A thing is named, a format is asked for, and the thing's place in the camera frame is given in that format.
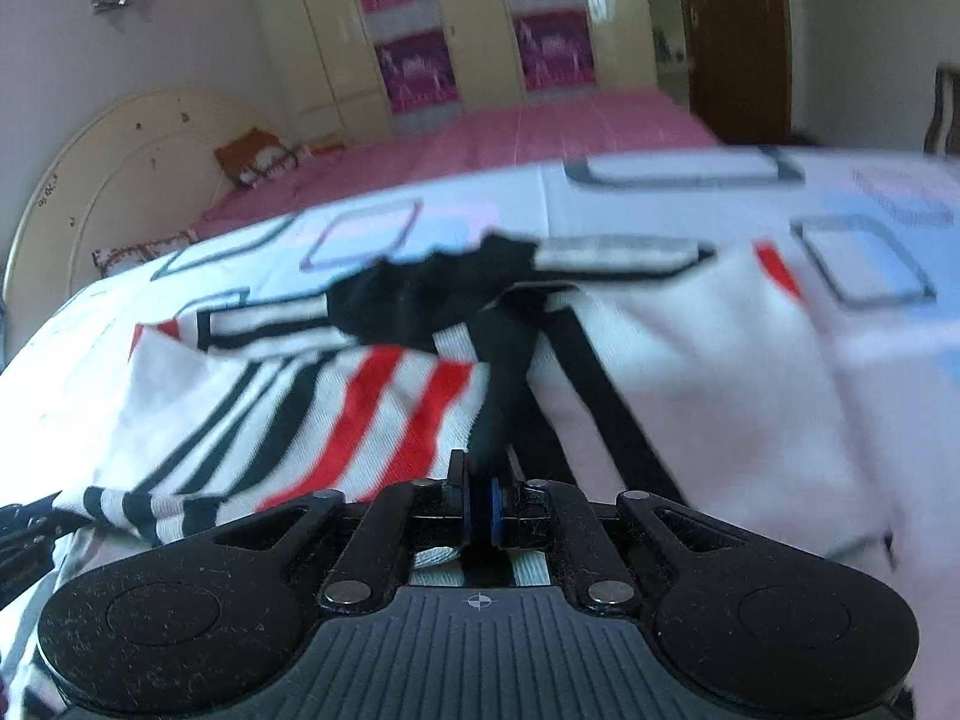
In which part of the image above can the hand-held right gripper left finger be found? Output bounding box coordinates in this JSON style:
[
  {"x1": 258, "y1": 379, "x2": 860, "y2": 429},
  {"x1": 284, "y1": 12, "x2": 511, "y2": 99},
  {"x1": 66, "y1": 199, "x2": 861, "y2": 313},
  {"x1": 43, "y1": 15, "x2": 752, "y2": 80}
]
[{"x1": 202, "y1": 450, "x2": 475, "y2": 616}]

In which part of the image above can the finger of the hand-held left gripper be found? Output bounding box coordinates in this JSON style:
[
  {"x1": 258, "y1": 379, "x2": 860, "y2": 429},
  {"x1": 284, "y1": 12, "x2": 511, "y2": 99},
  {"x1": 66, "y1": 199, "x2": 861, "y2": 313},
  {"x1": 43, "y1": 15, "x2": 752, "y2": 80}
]
[{"x1": 0, "y1": 493, "x2": 68, "y2": 582}]

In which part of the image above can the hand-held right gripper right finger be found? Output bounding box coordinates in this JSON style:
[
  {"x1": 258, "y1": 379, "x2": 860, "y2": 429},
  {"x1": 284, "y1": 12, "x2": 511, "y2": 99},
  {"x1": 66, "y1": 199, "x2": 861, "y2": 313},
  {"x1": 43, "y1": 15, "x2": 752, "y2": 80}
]
[{"x1": 491, "y1": 474, "x2": 758, "y2": 612}]

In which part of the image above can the red black striped white shirt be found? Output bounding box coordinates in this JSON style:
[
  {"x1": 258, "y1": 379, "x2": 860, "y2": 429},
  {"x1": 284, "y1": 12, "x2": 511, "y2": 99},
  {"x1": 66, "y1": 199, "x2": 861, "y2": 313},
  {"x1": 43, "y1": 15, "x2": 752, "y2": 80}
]
[{"x1": 56, "y1": 232, "x2": 901, "y2": 587}]

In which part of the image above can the red white patterned pillow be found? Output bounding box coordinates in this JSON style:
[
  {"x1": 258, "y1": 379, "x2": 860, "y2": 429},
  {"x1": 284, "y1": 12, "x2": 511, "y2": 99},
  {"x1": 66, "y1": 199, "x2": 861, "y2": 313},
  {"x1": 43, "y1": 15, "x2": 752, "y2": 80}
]
[{"x1": 91, "y1": 236, "x2": 197, "y2": 276}]

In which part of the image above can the white geometric print bedsheet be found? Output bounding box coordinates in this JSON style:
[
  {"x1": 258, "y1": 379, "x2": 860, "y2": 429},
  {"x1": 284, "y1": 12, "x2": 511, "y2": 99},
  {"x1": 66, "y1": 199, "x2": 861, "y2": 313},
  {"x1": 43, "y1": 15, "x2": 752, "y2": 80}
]
[{"x1": 0, "y1": 142, "x2": 960, "y2": 720}]

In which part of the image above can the pink bed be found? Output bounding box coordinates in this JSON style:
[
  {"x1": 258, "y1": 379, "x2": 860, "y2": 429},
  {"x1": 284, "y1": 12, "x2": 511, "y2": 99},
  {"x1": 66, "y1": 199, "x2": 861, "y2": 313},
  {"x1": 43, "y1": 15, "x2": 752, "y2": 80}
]
[{"x1": 187, "y1": 86, "x2": 725, "y2": 241}]

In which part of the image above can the cream curved headboard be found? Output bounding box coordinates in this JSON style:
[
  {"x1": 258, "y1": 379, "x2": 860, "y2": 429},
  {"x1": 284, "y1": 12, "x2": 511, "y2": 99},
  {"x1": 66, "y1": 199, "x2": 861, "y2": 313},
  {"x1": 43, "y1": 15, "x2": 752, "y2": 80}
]
[{"x1": 4, "y1": 88, "x2": 301, "y2": 316}]

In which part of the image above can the cream wardrobe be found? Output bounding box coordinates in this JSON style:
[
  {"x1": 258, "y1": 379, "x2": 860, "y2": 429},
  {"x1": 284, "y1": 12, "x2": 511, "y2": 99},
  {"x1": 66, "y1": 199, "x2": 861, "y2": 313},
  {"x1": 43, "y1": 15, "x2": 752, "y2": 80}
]
[{"x1": 240, "y1": 0, "x2": 676, "y2": 137}]

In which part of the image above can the cream corner shelf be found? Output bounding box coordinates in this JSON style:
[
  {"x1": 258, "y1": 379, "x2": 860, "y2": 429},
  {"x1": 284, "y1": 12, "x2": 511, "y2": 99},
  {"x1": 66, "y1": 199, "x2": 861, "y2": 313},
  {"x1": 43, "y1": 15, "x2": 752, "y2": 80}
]
[{"x1": 643, "y1": 0, "x2": 691, "y2": 70}]

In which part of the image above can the brown wooden door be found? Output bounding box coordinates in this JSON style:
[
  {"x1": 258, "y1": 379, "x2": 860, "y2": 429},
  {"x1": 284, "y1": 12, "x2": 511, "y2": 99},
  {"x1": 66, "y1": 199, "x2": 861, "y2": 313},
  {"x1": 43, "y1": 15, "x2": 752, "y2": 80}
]
[{"x1": 671, "y1": 0, "x2": 792, "y2": 145}]

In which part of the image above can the brown wooden chair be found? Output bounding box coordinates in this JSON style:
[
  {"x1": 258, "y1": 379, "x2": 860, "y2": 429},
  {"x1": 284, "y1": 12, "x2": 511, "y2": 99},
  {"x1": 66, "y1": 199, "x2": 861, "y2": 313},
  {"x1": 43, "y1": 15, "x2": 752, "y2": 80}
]
[{"x1": 922, "y1": 64, "x2": 960, "y2": 158}]

